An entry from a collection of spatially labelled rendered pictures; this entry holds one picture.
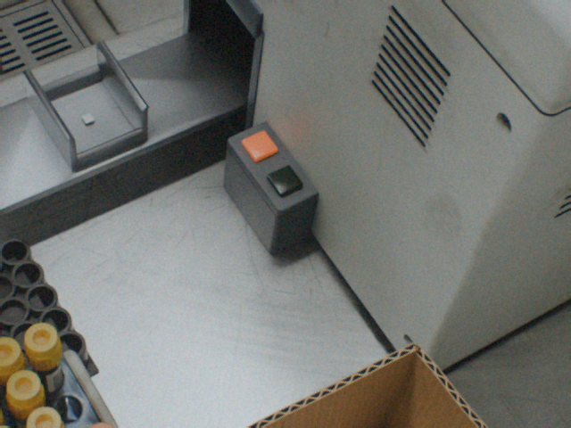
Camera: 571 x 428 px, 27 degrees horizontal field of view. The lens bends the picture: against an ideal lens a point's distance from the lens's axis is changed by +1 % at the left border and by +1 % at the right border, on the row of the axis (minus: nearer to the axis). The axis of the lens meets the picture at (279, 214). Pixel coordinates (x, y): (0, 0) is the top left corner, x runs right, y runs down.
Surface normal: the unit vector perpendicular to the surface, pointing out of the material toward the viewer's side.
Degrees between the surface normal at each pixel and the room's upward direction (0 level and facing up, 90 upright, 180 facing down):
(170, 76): 0
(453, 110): 90
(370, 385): 88
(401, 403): 90
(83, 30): 0
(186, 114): 0
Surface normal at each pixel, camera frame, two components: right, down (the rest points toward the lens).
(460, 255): -0.84, 0.40
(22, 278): 0.10, -0.53
